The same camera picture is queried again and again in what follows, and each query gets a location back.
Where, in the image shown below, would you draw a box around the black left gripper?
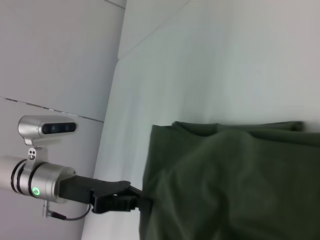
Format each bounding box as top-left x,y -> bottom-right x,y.
58,174 -> 156,215

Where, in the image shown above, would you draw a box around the dark green FREE print t-shirt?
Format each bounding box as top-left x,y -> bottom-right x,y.
138,120 -> 320,240

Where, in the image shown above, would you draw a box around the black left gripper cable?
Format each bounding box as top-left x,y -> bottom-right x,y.
41,199 -> 91,222

